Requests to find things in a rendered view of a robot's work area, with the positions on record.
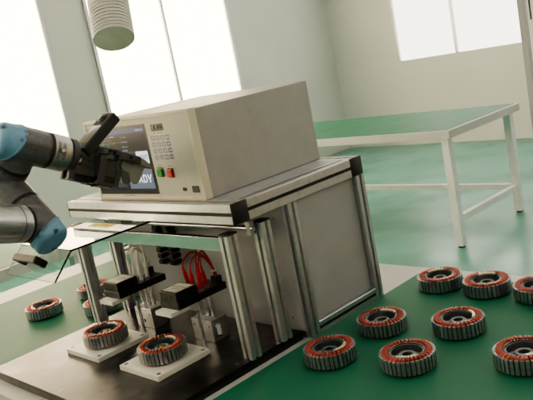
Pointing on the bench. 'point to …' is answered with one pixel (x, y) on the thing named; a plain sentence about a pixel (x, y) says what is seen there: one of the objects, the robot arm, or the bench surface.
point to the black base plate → (43, 366)
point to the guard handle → (29, 259)
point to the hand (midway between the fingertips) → (146, 163)
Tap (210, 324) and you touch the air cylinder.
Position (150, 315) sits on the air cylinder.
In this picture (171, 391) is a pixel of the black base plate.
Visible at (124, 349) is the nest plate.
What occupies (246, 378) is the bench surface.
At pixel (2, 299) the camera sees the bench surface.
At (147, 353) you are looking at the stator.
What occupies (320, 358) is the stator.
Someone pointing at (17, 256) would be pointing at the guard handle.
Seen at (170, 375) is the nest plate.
